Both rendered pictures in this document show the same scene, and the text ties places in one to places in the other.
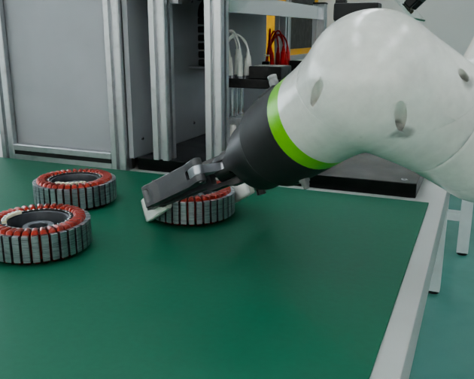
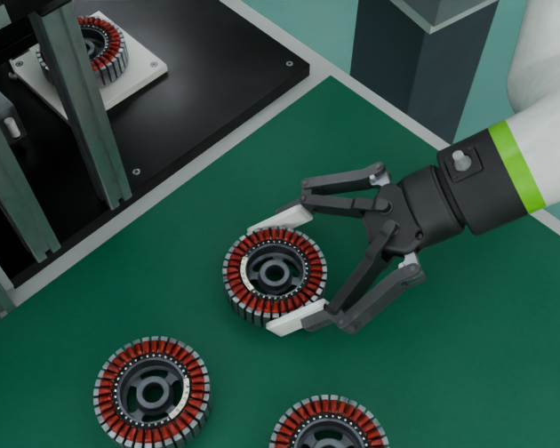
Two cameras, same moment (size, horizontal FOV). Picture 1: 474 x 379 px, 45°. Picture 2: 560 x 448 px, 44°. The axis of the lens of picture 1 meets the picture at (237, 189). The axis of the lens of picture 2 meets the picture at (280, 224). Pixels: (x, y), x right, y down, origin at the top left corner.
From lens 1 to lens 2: 82 cm
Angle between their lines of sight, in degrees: 65
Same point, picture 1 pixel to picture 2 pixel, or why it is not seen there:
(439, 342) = not seen: hidden behind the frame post
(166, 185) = (379, 305)
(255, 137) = (500, 220)
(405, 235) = (411, 141)
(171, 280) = (455, 355)
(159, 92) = (10, 192)
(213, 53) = (79, 92)
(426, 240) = (423, 132)
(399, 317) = (557, 228)
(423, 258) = not seen: hidden behind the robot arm
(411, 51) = not seen: outside the picture
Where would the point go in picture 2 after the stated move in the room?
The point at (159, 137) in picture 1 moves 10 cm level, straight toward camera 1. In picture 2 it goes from (34, 236) to (122, 256)
